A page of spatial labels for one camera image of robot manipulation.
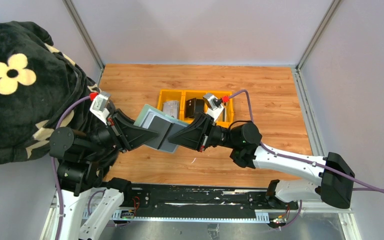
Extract green card holder wallet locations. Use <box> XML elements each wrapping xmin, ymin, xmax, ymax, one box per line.
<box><xmin>133</xmin><ymin>104</ymin><xmax>189</xmax><ymax>154</ymax></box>

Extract dark grey credit card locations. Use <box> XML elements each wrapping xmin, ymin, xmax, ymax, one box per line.
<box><xmin>145</xmin><ymin>116</ymin><xmax>174</xmax><ymax>152</ymax></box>

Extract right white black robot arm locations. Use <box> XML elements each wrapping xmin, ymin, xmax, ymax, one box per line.
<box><xmin>168</xmin><ymin>113</ymin><xmax>355</xmax><ymax>209</ymax></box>

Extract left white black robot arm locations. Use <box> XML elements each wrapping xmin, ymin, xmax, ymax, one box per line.
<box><xmin>50</xmin><ymin>109</ymin><xmax>159</xmax><ymax>240</ymax></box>

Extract black card holder in bin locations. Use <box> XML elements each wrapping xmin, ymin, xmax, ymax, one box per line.
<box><xmin>184</xmin><ymin>97</ymin><xmax>205</xmax><ymax>119</ymax></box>

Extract beige cards in right bin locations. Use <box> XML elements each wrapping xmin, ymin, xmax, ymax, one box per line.
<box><xmin>216</xmin><ymin>102</ymin><xmax>229</xmax><ymax>122</ymax></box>

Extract silver cards in left bin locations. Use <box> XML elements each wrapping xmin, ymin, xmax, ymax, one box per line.
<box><xmin>162</xmin><ymin>100</ymin><xmax>180</xmax><ymax>119</ymax></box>

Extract right yellow bin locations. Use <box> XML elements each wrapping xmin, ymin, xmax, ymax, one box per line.
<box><xmin>209</xmin><ymin>91</ymin><xmax>234</xmax><ymax>128</ymax></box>

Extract yellow bin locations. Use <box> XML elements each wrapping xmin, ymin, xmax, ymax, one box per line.
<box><xmin>157</xmin><ymin>89</ymin><xmax>185</xmax><ymax>121</ymax></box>
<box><xmin>179</xmin><ymin>90</ymin><xmax>207</xmax><ymax>124</ymax></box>
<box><xmin>209</xmin><ymin>91</ymin><xmax>234</xmax><ymax>128</ymax></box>

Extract middle yellow bin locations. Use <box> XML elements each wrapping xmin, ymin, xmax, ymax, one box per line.
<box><xmin>179</xmin><ymin>90</ymin><xmax>207</xmax><ymax>124</ymax></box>

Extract left yellow bin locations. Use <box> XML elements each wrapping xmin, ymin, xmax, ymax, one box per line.
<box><xmin>157</xmin><ymin>89</ymin><xmax>185</xmax><ymax>121</ymax></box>

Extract black floral blanket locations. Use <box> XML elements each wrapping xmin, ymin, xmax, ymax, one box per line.
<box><xmin>0</xmin><ymin>21</ymin><xmax>104</xmax><ymax>165</ymax></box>

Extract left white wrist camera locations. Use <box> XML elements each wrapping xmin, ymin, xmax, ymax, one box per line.
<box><xmin>89</xmin><ymin>91</ymin><xmax>111</xmax><ymax>125</ymax></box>

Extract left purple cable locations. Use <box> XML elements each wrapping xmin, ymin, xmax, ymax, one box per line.
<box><xmin>51</xmin><ymin>92</ymin><xmax>99</xmax><ymax>240</ymax></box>

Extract purple cable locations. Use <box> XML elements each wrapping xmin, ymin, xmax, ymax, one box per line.
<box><xmin>51</xmin><ymin>92</ymin><xmax>99</xmax><ymax>240</ymax></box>
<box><xmin>221</xmin><ymin>89</ymin><xmax>384</xmax><ymax>229</ymax></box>

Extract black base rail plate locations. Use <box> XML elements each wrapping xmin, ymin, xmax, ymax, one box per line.
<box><xmin>120</xmin><ymin>183</ymin><xmax>299</xmax><ymax>220</ymax></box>

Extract left aluminium frame post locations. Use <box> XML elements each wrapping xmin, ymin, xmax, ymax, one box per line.
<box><xmin>62</xmin><ymin>0</ymin><xmax>105</xmax><ymax>72</ymax></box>

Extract aluminium frame post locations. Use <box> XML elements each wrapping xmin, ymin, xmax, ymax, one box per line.
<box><xmin>62</xmin><ymin>0</ymin><xmax>105</xmax><ymax>72</ymax></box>
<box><xmin>296</xmin><ymin>0</ymin><xmax>344</xmax><ymax>71</ymax></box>

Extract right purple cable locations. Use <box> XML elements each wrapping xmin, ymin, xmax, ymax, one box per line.
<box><xmin>221</xmin><ymin>89</ymin><xmax>384</xmax><ymax>229</ymax></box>

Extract right aluminium frame post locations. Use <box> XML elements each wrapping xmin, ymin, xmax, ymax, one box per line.
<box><xmin>296</xmin><ymin>0</ymin><xmax>344</xmax><ymax>71</ymax></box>

